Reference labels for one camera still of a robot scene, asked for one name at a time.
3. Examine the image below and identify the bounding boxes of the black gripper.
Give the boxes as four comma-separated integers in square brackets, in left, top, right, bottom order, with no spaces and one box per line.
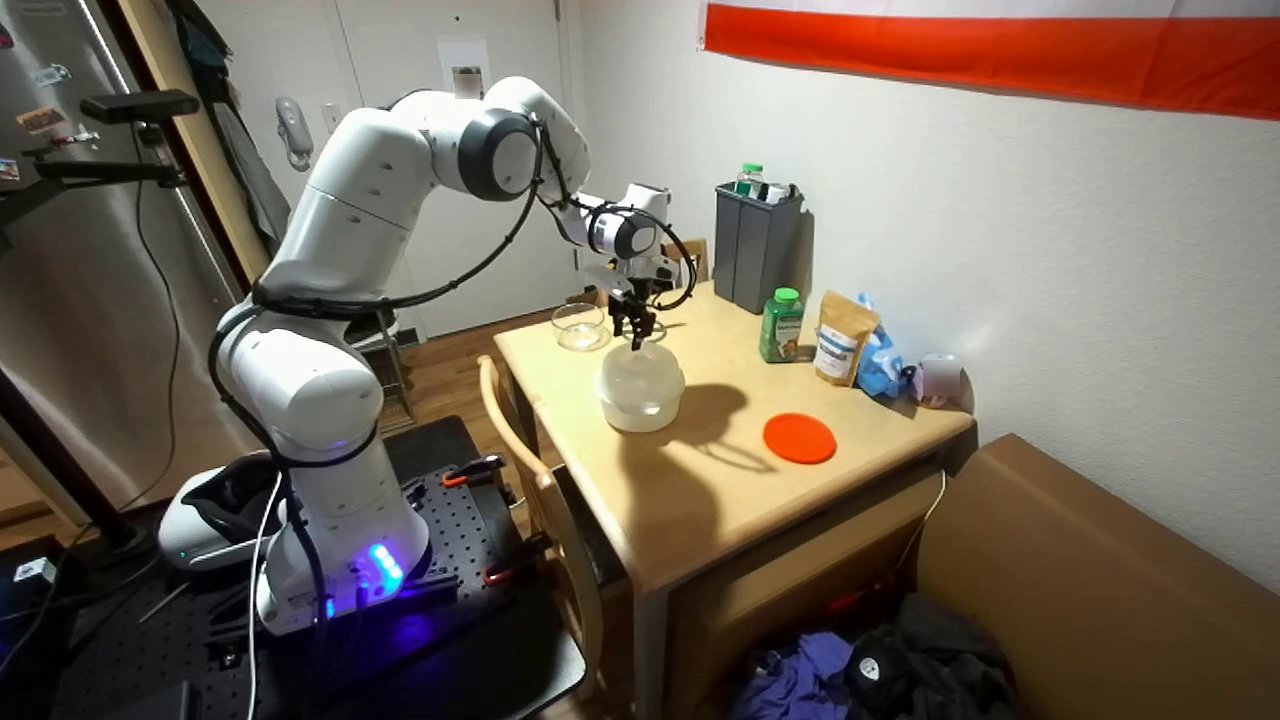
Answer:
[608,294,655,349]

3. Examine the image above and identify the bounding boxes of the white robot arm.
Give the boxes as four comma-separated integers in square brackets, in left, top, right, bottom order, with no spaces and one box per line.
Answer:
[212,78,671,638]

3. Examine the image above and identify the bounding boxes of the clear glass bowl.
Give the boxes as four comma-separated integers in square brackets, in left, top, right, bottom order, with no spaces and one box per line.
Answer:
[550,299,608,353]

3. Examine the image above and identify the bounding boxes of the orange round lid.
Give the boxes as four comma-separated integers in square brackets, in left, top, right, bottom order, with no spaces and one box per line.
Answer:
[764,414,836,464]

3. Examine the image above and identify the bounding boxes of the small jar with lid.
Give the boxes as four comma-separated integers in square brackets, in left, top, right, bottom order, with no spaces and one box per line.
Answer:
[916,353,963,407]

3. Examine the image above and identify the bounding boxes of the green plastic bottle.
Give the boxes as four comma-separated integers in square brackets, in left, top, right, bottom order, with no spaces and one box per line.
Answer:
[759,289,803,363]

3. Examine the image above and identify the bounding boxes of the grey plastic bin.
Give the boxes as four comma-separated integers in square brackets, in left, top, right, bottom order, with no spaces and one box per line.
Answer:
[712,181,803,313]

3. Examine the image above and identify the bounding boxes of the green capped bottle in bin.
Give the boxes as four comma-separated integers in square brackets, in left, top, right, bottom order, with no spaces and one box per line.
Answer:
[736,159,766,199]

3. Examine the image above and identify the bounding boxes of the brown paper pouch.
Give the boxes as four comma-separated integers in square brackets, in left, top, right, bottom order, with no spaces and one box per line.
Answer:
[812,294,878,386]

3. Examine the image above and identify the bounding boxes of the blue plastic bag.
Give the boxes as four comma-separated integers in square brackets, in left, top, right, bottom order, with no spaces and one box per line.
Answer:
[854,327,916,400]

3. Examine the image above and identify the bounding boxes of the pile of dark clothes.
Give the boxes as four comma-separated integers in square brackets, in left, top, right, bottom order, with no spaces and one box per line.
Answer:
[727,598,1019,720]

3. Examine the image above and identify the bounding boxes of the brown armchair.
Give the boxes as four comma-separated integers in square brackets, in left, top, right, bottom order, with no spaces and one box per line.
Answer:
[916,436,1280,720]

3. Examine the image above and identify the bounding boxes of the white bowl with handles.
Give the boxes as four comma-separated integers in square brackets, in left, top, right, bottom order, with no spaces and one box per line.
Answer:
[600,390,684,431]

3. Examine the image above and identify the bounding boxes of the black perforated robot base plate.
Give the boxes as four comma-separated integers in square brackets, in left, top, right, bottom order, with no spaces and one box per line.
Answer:
[257,419,586,720]

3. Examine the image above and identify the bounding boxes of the black camera stand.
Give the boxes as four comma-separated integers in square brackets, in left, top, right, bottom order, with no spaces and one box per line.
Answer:
[0,88,201,229]

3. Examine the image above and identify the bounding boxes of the orange white wall banner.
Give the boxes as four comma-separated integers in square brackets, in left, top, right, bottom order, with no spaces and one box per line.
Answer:
[702,0,1280,122]

